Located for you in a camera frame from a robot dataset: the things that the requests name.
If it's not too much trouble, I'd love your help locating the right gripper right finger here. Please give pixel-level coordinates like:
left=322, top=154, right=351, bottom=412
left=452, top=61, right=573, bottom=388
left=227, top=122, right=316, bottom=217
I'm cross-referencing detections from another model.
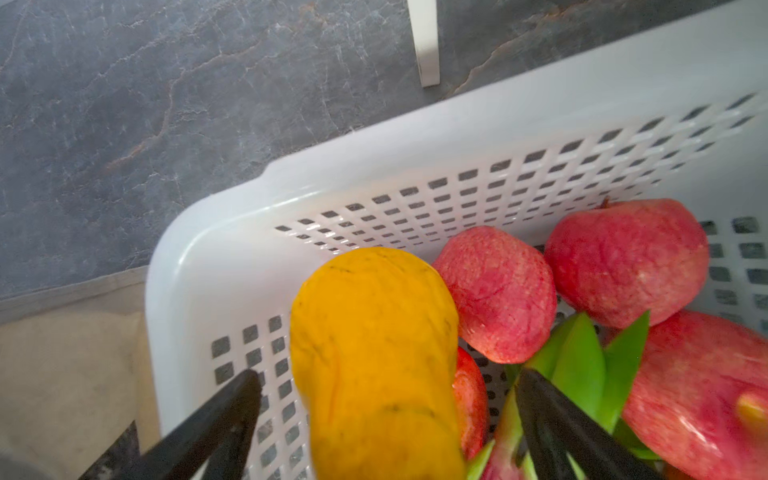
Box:
left=514, top=368, right=661, bottom=480

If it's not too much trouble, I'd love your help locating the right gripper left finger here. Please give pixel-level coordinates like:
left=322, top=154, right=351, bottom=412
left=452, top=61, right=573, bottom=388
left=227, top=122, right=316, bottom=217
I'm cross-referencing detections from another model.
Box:
left=118, top=370, right=262, bottom=479

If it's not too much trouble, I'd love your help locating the pink dragon fruit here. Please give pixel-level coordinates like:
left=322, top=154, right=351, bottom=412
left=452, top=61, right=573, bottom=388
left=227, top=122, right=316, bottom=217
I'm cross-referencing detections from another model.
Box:
left=464, top=308, right=768, bottom=480

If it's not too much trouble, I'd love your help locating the yellow orange mango fruit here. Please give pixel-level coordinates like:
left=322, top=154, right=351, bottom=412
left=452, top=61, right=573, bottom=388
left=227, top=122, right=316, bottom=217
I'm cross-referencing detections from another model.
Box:
left=290, top=247, right=466, bottom=479

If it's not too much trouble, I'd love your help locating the cream canvas tote bag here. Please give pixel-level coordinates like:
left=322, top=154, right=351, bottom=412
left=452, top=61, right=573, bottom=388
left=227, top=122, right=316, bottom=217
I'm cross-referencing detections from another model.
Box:
left=1, top=267, right=161, bottom=479

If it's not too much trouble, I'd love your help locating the red apple centre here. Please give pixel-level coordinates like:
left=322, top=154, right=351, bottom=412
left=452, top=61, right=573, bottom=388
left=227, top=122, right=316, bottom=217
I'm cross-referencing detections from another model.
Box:
left=452, top=347, right=489, bottom=460

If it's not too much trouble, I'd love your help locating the red apple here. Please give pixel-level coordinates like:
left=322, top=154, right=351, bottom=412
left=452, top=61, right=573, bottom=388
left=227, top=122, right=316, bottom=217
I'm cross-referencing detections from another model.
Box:
left=433, top=226, right=557, bottom=364
left=544, top=198, right=709, bottom=329
left=452, top=347, right=489, bottom=460

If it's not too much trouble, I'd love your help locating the red apple back left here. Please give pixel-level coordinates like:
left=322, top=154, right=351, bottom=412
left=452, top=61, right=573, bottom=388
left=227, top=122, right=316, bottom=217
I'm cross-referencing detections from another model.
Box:
left=433, top=226, right=557, bottom=364

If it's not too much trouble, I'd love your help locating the red apple back right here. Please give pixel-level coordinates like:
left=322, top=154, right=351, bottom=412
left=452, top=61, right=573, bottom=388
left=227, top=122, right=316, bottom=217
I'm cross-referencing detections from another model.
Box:
left=544, top=198, right=709, bottom=329

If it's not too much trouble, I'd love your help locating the white plastic fruit basket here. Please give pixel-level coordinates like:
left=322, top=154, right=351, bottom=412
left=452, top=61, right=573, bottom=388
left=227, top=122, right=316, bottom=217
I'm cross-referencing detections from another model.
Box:
left=145, top=1, right=767, bottom=479

